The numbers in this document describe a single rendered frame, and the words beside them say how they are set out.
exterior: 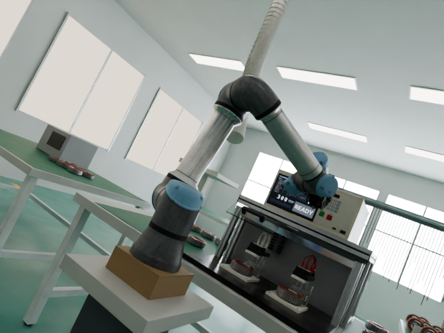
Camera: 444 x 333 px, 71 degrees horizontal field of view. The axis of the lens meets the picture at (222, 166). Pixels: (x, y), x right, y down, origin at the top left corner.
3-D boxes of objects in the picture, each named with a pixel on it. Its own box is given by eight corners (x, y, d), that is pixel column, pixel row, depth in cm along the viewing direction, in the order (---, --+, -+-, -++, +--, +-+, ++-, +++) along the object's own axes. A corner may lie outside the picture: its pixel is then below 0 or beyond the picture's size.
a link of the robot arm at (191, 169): (147, 211, 94) (243, 67, 101) (143, 203, 108) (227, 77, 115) (180, 230, 97) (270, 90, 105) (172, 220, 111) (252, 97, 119)
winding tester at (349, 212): (347, 240, 139) (364, 198, 141) (263, 204, 163) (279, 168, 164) (355, 247, 172) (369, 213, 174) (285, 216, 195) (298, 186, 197)
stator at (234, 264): (244, 277, 136) (248, 269, 137) (224, 265, 143) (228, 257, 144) (255, 277, 145) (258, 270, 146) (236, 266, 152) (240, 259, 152)
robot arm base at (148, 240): (151, 270, 78) (168, 234, 79) (119, 245, 88) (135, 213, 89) (188, 274, 90) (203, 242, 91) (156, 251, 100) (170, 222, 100)
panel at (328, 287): (343, 323, 141) (368, 261, 143) (227, 256, 176) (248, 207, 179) (343, 323, 142) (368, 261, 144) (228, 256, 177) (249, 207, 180)
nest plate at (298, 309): (298, 314, 121) (299, 310, 121) (264, 293, 129) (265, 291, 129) (306, 310, 133) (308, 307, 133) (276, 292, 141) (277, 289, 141)
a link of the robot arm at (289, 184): (294, 183, 110) (316, 166, 112) (278, 180, 120) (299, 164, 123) (304, 201, 111) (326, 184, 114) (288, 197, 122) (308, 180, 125)
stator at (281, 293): (296, 307, 123) (299, 298, 124) (271, 293, 129) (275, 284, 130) (302, 305, 133) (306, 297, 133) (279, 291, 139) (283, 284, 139)
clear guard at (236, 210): (272, 234, 127) (278, 221, 127) (225, 211, 139) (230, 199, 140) (293, 242, 154) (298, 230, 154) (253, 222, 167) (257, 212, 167)
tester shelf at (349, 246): (368, 261, 130) (372, 250, 131) (236, 201, 167) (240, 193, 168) (374, 264, 167) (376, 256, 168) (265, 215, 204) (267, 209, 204)
